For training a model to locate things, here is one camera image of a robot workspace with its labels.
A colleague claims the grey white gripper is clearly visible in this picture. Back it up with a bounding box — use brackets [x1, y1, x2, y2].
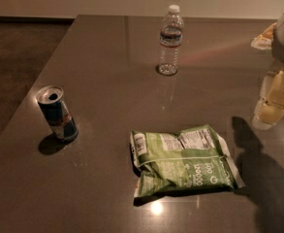
[251, 13, 284, 130]

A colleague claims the clear plastic water bottle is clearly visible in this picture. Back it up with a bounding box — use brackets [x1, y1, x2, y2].
[157, 5, 184, 76]

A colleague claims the blue silver redbull can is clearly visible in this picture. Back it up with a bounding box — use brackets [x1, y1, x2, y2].
[36, 85, 79, 143]

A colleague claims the green chip bag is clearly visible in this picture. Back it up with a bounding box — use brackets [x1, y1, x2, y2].
[130, 125, 244, 199]

